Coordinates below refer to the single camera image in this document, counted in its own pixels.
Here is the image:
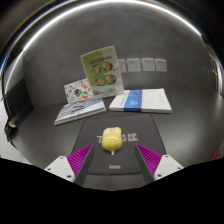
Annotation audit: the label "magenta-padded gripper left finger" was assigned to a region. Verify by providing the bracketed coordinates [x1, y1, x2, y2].
[43, 143, 95, 187]

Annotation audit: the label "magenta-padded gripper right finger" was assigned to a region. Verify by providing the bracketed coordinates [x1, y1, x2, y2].
[134, 143, 184, 185]

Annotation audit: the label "yellow computer mouse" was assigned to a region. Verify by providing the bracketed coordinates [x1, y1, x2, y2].
[100, 126, 124, 156]

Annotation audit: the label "dark grey mouse pad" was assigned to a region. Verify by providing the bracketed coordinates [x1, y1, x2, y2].
[70, 114, 167, 176]

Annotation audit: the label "grey striped cover book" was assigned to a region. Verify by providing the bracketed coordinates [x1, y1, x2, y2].
[53, 97, 107, 127]

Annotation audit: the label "white and blue book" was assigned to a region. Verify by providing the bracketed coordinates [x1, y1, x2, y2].
[108, 87, 173, 114]

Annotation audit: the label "black monitor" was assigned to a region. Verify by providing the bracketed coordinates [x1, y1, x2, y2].
[4, 78, 35, 134]

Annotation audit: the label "white sticker sheet card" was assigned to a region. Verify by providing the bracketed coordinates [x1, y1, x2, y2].
[63, 78, 94, 105]

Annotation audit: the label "green menu sign stand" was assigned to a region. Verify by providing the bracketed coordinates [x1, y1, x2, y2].
[79, 45, 125, 100]

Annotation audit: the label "white wall socket plates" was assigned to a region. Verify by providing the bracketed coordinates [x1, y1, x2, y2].
[117, 57, 168, 74]

